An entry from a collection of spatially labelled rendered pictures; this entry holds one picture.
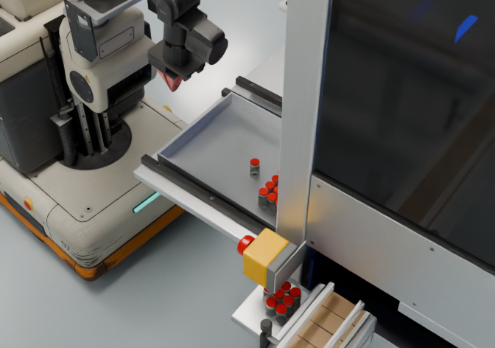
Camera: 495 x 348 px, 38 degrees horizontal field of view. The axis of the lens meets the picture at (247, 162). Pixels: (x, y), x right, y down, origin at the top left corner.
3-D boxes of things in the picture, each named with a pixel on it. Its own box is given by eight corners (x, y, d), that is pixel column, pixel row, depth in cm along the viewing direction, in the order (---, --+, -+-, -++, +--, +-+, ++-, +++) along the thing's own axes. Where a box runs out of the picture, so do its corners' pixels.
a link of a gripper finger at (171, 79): (171, 105, 147) (174, 73, 139) (146, 86, 149) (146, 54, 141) (193, 87, 150) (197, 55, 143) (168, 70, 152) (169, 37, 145)
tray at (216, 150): (348, 166, 161) (350, 155, 158) (279, 239, 147) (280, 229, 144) (231, 102, 175) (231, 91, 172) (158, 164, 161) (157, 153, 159)
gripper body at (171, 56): (184, 84, 139) (187, 57, 134) (146, 57, 142) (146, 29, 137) (205, 67, 143) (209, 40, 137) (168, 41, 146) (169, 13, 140)
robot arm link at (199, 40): (188, -30, 130) (155, -5, 126) (237, 2, 126) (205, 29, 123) (188, 18, 140) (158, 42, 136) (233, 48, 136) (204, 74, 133)
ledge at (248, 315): (329, 312, 138) (330, 307, 136) (290, 361, 131) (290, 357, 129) (271, 275, 143) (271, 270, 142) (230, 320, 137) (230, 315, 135)
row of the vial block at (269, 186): (312, 161, 161) (314, 147, 158) (264, 210, 152) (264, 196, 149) (304, 157, 162) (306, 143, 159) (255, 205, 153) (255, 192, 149)
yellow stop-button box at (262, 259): (296, 268, 133) (298, 245, 128) (273, 295, 129) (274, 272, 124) (264, 248, 136) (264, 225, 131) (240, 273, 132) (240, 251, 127)
